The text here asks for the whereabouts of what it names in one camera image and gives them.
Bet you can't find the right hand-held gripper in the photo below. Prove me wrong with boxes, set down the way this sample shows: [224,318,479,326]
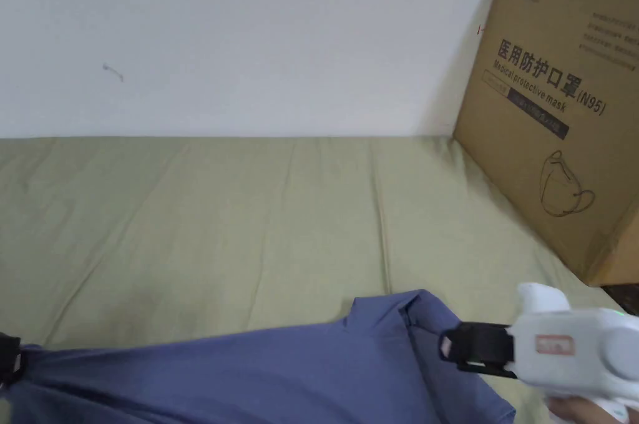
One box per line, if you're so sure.
[437,281,639,424]

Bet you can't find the dark blue shirt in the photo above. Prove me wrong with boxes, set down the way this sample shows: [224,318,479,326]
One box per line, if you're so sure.
[9,288,517,424]

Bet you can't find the person's right hand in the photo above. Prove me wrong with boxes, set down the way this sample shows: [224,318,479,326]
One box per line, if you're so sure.
[546,395,608,424]

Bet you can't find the bed with pale green sheet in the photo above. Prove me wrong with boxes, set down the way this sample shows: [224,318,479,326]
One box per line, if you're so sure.
[0,136,639,424]

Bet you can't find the brown printed cardboard carton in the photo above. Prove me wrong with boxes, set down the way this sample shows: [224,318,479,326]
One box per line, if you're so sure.
[451,0,639,288]

